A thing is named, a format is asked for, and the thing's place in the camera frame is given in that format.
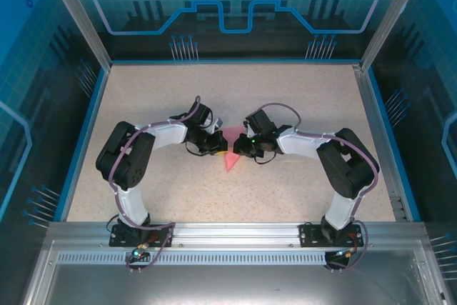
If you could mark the aluminium frame post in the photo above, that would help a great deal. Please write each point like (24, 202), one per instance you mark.
(79, 15)
(392, 15)

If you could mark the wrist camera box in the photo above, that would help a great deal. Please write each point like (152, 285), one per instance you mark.
(216, 125)
(247, 127)

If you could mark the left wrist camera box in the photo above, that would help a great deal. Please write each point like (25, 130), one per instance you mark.
(216, 125)

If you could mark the aluminium mounting rail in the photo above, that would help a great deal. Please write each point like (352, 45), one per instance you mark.
(235, 235)

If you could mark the blue frame strip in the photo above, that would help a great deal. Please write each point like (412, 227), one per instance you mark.
(392, 140)
(85, 140)

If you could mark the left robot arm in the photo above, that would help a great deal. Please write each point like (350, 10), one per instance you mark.
(125, 155)

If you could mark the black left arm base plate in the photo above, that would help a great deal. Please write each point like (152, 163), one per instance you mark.
(119, 240)

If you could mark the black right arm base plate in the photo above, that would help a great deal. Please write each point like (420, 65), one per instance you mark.
(310, 235)

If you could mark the sheet metal tray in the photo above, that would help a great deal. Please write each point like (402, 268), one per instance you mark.
(228, 287)

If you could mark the aluminium side rail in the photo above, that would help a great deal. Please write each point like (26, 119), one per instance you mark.
(370, 105)

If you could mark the pink paper sheet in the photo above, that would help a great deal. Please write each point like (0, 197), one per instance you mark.
(232, 162)

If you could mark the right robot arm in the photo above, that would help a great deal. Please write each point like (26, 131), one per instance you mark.
(346, 162)

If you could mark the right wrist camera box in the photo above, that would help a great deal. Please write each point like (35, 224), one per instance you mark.
(247, 127)

